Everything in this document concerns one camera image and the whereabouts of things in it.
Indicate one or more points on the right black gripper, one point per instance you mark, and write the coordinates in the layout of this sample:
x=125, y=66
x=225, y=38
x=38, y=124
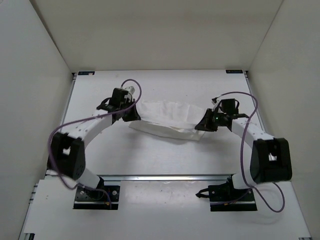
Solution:
x=205, y=124

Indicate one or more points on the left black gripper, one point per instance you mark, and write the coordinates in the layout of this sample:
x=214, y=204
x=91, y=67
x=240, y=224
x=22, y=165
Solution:
x=134, y=116

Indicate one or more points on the white skirt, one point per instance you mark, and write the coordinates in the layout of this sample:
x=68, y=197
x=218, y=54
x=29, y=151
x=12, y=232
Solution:
x=167, y=119

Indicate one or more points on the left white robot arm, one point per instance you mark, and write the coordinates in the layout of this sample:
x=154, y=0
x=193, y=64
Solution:
x=67, y=156

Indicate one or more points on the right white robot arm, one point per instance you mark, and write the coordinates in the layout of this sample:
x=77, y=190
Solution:
x=270, y=160

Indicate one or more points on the right blue corner label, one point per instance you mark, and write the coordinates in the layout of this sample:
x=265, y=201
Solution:
x=234, y=71

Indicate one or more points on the blue corner label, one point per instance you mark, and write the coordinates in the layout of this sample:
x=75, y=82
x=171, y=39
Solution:
x=86, y=73
x=234, y=71

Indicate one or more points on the left blue corner label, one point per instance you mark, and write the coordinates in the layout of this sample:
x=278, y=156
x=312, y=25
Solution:
x=86, y=73

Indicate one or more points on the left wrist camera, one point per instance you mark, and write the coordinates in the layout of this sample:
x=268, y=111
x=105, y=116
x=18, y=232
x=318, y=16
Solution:
x=130, y=89

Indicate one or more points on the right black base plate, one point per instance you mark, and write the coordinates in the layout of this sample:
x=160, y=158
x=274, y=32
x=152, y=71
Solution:
x=225, y=198

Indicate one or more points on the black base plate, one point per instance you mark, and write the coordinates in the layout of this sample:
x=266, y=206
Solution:
x=225, y=198
x=85, y=201

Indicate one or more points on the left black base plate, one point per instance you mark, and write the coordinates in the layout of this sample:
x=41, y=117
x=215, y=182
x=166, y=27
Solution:
x=85, y=201

